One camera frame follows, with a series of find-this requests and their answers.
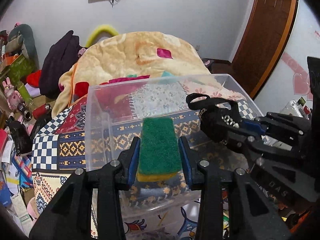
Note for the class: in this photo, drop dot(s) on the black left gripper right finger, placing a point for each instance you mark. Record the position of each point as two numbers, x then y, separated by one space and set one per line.
251 216

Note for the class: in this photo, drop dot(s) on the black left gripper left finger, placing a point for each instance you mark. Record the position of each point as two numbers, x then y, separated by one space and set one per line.
68 214

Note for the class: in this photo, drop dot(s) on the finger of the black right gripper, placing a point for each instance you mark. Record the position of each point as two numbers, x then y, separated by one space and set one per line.
226 126
285 124

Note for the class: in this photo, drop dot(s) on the green yellow scrub sponge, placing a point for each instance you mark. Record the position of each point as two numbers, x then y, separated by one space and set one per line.
159 157

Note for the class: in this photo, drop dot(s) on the white suitcase with stickers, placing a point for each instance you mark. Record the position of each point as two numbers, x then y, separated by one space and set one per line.
297 108

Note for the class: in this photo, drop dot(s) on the patterned colourful tablecloth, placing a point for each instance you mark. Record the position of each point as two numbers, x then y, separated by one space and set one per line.
75 154

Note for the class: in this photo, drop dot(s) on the brown wooden door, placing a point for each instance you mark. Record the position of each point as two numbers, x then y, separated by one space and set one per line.
264 39

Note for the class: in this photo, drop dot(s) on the red thermos bottle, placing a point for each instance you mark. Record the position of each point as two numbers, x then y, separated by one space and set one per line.
42 110

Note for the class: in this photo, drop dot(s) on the green bottle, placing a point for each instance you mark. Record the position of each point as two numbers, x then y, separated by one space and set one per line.
24 93

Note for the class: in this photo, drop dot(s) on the pink rabbit toy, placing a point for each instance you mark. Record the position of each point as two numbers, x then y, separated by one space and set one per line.
13 96

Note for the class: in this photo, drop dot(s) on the beige floral blanket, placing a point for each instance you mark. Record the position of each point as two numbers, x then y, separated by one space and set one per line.
143 73

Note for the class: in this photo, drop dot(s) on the green gift bag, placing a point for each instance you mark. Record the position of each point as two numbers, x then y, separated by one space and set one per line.
20 68

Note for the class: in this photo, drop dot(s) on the dark purple garment pile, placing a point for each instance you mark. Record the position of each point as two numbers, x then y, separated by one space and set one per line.
60 58

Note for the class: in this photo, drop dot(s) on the yellow curved pillow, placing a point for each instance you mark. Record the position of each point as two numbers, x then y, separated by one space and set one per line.
99 30

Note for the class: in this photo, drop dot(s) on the grey green plush toy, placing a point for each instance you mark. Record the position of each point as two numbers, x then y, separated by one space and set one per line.
21 38

